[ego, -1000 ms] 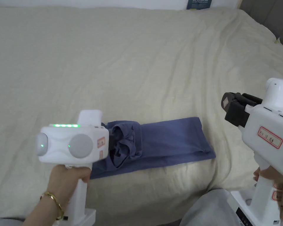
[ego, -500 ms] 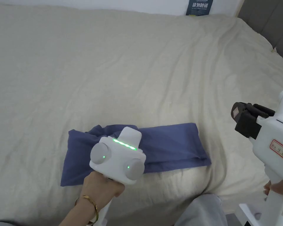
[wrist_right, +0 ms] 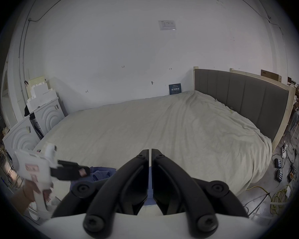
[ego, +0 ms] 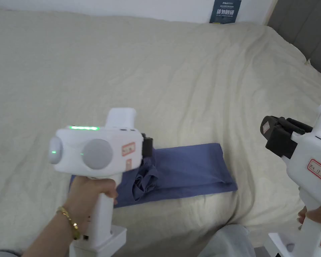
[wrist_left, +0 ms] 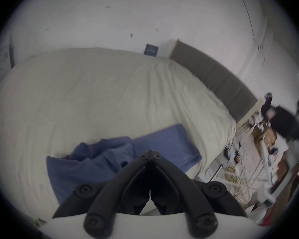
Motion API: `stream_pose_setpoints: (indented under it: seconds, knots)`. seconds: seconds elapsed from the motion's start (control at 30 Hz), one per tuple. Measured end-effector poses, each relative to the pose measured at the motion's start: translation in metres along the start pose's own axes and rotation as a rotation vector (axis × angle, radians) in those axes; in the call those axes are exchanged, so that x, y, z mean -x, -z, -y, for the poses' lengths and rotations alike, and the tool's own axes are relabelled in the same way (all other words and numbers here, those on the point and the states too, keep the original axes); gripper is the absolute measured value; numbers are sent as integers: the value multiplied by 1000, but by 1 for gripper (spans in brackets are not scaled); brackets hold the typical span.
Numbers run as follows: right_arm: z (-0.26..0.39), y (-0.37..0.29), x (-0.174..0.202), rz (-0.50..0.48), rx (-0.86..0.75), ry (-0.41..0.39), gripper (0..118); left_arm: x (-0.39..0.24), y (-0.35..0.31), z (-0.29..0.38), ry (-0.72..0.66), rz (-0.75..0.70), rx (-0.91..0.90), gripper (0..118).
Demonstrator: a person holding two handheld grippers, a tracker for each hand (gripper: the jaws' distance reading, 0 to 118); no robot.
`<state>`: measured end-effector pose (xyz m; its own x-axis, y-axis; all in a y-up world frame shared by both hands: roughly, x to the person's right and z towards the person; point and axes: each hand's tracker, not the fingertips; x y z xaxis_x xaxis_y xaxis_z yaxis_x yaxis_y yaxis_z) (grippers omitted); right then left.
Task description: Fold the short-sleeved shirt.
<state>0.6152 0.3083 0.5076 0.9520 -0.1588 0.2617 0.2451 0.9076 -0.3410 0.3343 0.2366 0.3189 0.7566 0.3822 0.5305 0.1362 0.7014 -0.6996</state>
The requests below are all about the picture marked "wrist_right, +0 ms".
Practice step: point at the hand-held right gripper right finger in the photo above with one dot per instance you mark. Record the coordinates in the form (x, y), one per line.
(169, 180)

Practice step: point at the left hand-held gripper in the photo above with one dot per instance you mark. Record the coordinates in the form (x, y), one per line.
(34, 165)

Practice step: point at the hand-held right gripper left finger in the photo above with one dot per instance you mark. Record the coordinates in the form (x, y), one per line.
(129, 180)

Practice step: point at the dark blue shirt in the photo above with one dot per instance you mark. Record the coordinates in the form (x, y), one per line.
(103, 174)

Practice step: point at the person's left hand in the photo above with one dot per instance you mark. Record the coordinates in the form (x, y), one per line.
(29, 190)

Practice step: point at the bed with beige sheet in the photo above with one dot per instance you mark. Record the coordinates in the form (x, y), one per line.
(164, 123)

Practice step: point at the white washing machine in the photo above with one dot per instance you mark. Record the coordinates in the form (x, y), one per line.
(21, 134)
(49, 116)

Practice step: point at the white foam packaging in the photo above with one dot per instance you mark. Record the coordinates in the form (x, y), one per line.
(39, 91)

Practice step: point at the dark blue sign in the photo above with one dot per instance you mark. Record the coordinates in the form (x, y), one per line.
(175, 89)

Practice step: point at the grey padded headboard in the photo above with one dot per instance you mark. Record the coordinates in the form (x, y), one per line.
(246, 101)

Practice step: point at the brown cardboard carton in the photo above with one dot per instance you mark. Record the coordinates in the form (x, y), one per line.
(271, 75)

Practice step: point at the white paper sheet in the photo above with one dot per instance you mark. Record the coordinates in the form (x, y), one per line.
(167, 25)

